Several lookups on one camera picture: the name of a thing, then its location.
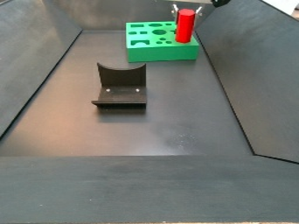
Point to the green foam shape-sorter block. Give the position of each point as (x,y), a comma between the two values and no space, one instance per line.
(150,42)

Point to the red hexagonal prism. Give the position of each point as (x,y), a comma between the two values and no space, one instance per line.
(185,25)

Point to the black curved holder stand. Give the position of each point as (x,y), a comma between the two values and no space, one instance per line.
(122,86)

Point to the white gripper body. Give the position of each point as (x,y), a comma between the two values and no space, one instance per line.
(217,3)

